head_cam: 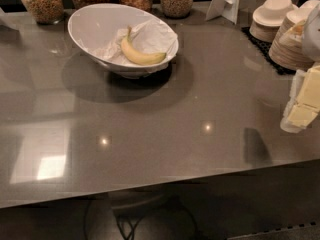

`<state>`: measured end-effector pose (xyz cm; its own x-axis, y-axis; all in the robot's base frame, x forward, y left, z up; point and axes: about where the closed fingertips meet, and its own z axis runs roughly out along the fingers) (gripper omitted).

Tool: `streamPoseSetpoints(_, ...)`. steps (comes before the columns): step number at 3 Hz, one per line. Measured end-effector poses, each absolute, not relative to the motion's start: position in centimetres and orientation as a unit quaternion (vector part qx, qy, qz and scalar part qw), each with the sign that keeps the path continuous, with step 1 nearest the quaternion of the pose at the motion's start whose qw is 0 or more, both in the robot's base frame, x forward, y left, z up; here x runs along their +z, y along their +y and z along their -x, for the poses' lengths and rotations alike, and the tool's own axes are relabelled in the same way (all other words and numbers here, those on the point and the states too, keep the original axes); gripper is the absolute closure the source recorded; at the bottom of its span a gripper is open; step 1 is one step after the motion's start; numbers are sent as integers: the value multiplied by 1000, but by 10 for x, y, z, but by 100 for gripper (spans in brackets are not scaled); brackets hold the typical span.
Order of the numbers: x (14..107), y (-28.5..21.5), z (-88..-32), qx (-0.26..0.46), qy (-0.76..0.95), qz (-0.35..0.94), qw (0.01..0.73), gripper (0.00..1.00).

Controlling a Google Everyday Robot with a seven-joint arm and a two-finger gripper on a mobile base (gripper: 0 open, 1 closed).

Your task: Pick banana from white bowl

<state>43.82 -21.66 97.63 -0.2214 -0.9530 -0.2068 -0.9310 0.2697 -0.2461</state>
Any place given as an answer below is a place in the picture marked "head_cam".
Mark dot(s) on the glass cereal jar far left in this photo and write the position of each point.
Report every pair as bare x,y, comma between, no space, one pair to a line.
45,11

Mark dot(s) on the white paper napkin liner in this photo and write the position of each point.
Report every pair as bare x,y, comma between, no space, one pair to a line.
150,36

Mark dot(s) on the black rubber mat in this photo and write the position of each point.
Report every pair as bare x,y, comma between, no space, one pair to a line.
264,47

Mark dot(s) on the large white bowl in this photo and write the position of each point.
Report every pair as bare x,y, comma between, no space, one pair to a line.
92,26

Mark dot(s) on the stack of paper bowls rear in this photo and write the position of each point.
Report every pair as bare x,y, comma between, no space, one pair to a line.
268,18

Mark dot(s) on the stool under table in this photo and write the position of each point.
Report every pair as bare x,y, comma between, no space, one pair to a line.
139,214

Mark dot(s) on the white folded sign card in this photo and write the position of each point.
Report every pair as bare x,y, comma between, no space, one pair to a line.
225,8

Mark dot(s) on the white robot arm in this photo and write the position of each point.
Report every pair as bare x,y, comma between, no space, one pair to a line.
309,32

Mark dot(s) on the yellow banana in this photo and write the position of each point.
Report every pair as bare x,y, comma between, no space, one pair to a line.
136,56

